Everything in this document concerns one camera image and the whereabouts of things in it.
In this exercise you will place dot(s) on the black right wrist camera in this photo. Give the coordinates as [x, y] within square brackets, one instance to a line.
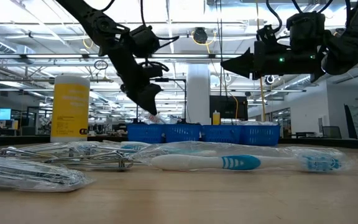
[306, 31]

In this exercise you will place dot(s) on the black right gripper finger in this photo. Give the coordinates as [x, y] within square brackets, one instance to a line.
[242, 63]

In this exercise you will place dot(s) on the blue white bagged toothbrush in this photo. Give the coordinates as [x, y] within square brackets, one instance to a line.
[191, 152]
[238, 162]
[132, 147]

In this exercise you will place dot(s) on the black leaning panel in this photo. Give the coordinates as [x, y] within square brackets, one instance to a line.
[350, 119]

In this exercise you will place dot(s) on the black wall screen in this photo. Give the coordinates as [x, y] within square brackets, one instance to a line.
[227, 107]

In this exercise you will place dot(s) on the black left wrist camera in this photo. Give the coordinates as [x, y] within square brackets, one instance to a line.
[145, 40]

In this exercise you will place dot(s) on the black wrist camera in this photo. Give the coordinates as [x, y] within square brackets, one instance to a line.
[306, 31]
[145, 40]

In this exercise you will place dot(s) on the small yellow bottle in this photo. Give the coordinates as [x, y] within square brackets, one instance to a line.
[216, 119]

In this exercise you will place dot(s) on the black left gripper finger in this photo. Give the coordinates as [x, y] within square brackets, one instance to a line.
[149, 99]

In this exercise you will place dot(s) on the black metal rig frame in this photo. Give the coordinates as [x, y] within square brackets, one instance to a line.
[172, 80]

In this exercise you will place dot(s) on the dark office chair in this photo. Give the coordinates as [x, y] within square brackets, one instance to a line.
[331, 131]

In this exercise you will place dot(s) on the white square pillar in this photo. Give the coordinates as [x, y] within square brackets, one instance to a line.
[198, 93]

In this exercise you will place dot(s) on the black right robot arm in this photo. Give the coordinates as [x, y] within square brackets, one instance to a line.
[350, 43]

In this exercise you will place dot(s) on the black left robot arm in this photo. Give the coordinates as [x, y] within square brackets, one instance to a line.
[95, 21]

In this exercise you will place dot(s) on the yellow wipes canister white lid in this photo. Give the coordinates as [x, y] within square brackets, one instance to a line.
[70, 109]

